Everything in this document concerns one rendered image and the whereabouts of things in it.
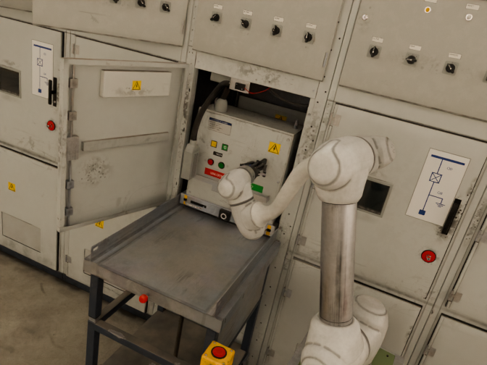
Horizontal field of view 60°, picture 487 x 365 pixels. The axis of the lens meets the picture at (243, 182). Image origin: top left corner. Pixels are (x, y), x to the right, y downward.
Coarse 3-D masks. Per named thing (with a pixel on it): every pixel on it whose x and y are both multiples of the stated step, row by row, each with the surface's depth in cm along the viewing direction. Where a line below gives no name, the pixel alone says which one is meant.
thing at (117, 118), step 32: (64, 64) 156; (96, 64) 166; (128, 64) 176; (160, 64) 189; (64, 96) 161; (96, 96) 174; (128, 96) 182; (160, 96) 199; (64, 128) 166; (96, 128) 180; (128, 128) 192; (160, 128) 207; (64, 160) 171; (96, 160) 186; (128, 160) 200; (160, 160) 215; (64, 192) 177; (96, 192) 193; (128, 192) 207; (160, 192) 224; (64, 224) 186
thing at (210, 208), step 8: (184, 192) 224; (184, 200) 223; (192, 200) 221; (200, 200) 219; (208, 208) 219; (216, 208) 217; (224, 208) 216; (216, 216) 219; (232, 216) 215; (272, 224) 209; (272, 232) 209
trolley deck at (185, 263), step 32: (160, 224) 204; (192, 224) 210; (224, 224) 217; (128, 256) 175; (160, 256) 179; (192, 256) 184; (224, 256) 189; (128, 288) 163; (160, 288) 160; (192, 288) 164; (224, 288) 168; (192, 320) 155; (224, 320) 152
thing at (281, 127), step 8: (216, 112) 203; (224, 112) 206; (232, 112) 209; (240, 112) 212; (248, 112) 216; (248, 120) 199; (256, 120) 203; (264, 120) 206; (272, 120) 210; (280, 120) 213; (272, 128) 194; (280, 128) 198; (288, 128) 201; (296, 136) 198; (296, 144) 204; (296, 152) 210; (288, 160) 198; (288, 168) 204
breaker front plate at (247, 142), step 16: (208, 112) 204; (240, 128) 200; (256, 128) 197; (208, 144) 209; (240, 144) 203; (256, 144) 200; (288, 144) 193; (224, 160) 209; (240, 160) 205; (256, 160) 202; (272, 160) 199; (208, 176) 215; (272, 176) 201; (192, 192) 221; (208, 192) 218; (256, 192) 207; (272, 192) 204
